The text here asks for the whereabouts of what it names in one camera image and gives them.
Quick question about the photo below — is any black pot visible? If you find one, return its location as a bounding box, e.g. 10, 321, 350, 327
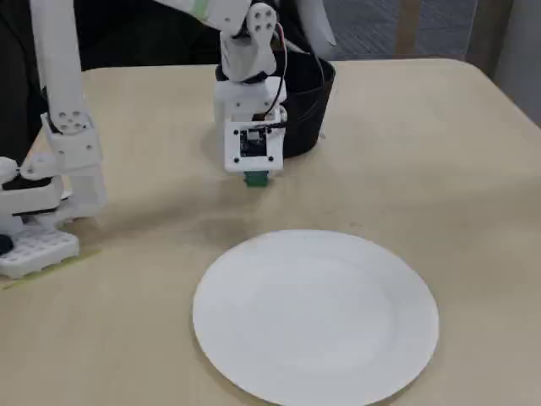
215, 48, 338, 160

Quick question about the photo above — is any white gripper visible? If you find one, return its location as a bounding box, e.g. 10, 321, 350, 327
213, 78, 290, 124

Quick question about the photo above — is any light wooden post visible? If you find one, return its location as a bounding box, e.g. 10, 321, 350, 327
396, 0, 420, 57

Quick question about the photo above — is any grey cable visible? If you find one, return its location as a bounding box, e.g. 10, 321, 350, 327
279, 36, 317, 55

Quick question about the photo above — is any white paper plate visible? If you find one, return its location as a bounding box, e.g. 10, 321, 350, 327
192, 229, 440, 406

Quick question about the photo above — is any white perforated base plate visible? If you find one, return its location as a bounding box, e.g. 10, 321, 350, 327
0, 230, 81, 280

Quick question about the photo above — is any green cube block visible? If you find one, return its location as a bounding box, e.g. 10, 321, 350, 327
244, 168, 271, 189

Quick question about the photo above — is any yellow-green tape strip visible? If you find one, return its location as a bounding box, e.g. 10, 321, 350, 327
0, 248, 102, 291

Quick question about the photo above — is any white curved plastic part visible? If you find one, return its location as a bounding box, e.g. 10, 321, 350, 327
295, 0, 338, 56

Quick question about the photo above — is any red black servo wire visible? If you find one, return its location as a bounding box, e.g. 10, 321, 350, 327
264, 23, 291, 118

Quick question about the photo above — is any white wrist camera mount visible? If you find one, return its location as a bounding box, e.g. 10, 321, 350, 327
222, 119, 285, 174

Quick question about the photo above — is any person in dark jacket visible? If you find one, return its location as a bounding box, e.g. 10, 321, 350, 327
0, 0, 305, 71

